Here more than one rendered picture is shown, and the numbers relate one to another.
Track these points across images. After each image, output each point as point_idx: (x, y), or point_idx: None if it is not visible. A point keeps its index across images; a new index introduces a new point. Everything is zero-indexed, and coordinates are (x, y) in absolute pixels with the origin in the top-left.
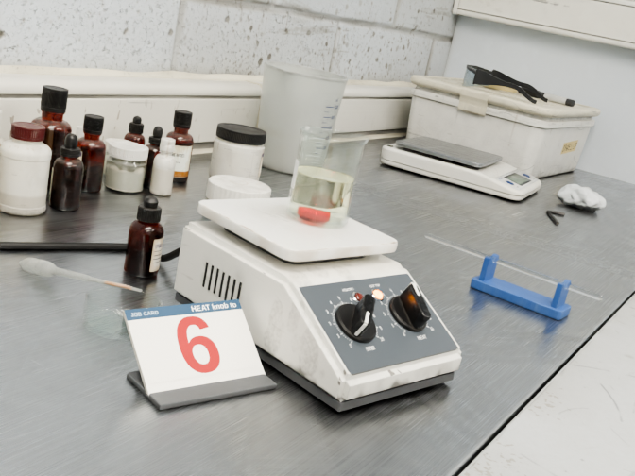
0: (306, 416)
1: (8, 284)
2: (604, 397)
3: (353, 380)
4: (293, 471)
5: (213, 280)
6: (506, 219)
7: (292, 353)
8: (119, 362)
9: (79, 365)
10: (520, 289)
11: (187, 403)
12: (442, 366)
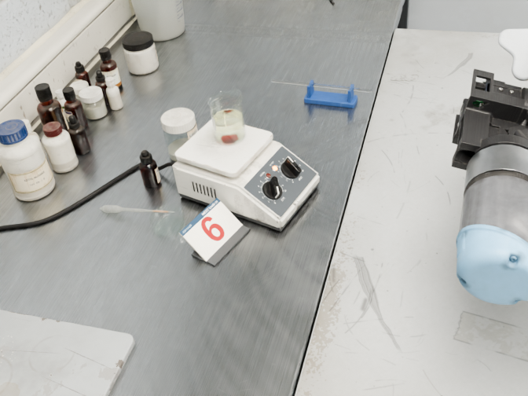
0: (269, 240)
1: (106, 225)
2: (384, 159)
3: (282, 218)
4: (277, 271)
5: (199, 188)
6: (303, 16)
7: (251, 214)
8: (183, 248)
9: (170, 258)
10: (329, 94)
11: (222, 258)
12: (313, 185)
